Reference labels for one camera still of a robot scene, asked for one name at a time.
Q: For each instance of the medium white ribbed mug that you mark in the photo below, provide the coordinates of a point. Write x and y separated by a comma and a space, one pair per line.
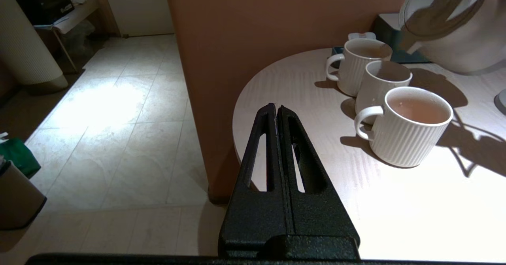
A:
352, 75

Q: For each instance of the black box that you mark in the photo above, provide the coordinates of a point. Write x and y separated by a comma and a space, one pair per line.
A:
43, 2

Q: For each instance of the small grey-blue holder box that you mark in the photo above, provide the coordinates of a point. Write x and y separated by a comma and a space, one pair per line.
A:
361, 35

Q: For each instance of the grey-blue tissue box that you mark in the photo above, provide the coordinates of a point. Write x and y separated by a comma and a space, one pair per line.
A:
389, 27

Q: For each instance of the round white kettle base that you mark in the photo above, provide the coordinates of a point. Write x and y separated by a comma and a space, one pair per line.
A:
501, 103

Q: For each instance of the small white mug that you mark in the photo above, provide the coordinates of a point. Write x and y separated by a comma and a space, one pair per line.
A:
375, 91

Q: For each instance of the white ribbed pedestal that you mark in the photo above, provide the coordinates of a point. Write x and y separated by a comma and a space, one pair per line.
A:
23, 47

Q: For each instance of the green bag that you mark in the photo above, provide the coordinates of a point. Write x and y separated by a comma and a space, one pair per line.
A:
17, 154

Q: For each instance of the beige door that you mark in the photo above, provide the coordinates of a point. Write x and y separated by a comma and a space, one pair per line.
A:
138, 8

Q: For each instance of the white electric kettle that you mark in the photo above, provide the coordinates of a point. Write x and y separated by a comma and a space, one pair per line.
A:
466, 31

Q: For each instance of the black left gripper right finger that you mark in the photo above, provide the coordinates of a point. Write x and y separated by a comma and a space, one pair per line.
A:
320, 217

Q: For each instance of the brown trash bin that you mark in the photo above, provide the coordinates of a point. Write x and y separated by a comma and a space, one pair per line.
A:
16, 201

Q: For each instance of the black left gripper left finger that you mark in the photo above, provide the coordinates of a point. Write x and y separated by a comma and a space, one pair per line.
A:
257, 217

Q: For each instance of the clear plastic bag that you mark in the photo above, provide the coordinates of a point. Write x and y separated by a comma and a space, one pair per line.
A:
85, 39

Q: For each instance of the large white ribbed mug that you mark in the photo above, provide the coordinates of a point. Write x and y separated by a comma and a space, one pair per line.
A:
403, 146

